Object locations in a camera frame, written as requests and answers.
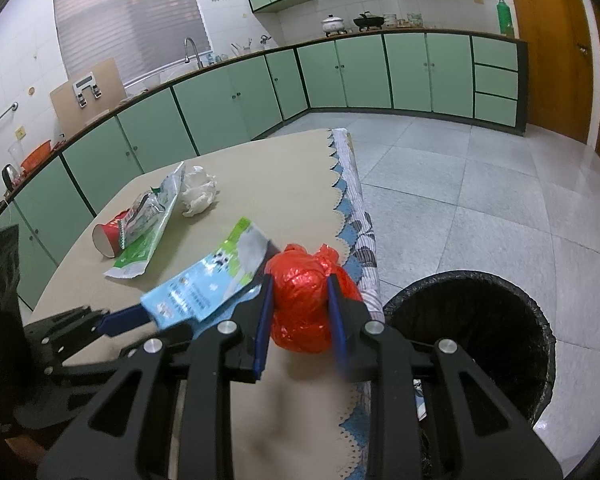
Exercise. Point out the cardboard with scale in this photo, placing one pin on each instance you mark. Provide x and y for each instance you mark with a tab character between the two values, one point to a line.
65	107

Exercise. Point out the green lower kitchen cabinets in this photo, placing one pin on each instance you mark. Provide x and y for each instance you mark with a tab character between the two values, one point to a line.
205	100

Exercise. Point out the window blind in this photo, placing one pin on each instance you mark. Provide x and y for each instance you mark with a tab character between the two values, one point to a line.
130	20

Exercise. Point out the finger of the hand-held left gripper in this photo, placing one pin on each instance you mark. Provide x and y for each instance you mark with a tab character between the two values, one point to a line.
125	321

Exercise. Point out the electric kettle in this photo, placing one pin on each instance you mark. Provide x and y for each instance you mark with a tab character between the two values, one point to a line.
10	177

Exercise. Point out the white cooking pot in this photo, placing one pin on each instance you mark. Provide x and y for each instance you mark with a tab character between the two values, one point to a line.
334	26

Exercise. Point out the orange basin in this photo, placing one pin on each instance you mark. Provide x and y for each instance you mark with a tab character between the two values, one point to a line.
36	156

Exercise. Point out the light blue snack packet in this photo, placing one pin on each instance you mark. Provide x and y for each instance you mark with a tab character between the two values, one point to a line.
205	285

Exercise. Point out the clear plastic container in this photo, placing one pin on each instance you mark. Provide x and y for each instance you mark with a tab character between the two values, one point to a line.
15	154

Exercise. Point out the clear plastic wrapper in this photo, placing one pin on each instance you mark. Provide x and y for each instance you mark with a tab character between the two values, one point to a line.
145	215

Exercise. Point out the kitchen faucet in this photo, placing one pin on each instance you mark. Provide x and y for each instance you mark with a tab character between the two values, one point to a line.
187	44

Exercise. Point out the green cabinet drawer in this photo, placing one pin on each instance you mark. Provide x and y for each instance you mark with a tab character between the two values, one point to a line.
495	52
496	80
496	109

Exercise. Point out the white crumpled tissue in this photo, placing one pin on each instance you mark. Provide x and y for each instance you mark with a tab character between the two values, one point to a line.
197	192

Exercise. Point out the black wok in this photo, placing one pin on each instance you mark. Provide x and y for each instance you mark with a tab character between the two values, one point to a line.
368	21

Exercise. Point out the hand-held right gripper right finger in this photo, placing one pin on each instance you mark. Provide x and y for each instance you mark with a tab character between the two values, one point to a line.
337	325

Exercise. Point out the green bottle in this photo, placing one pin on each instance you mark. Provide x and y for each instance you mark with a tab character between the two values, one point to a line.
505	19

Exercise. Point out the metal towel bar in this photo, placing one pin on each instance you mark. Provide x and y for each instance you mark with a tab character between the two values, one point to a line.
2	117

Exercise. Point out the glass container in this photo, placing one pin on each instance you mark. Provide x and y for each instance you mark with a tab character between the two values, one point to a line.
390	20
414	20

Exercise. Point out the red plastic bag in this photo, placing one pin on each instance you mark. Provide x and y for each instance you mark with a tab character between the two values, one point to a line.
300	300

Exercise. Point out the green white snack packet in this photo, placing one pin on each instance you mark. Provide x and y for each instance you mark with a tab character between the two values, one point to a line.
140	255

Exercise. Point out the utensil holder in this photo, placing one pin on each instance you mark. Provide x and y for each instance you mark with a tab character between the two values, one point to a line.
240	47

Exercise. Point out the small silver tap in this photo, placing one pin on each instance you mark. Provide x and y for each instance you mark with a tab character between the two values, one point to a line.
265	39

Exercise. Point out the blue patterned table cloth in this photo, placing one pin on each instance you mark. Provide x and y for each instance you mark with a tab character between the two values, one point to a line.
352	185

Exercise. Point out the black lined trash bin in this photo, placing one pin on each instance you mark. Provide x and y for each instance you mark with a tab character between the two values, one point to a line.
480	305

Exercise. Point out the red paper cup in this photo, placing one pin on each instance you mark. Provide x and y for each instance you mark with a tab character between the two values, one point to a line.
107	235

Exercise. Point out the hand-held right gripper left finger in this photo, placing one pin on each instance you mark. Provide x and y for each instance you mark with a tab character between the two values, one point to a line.
262	330

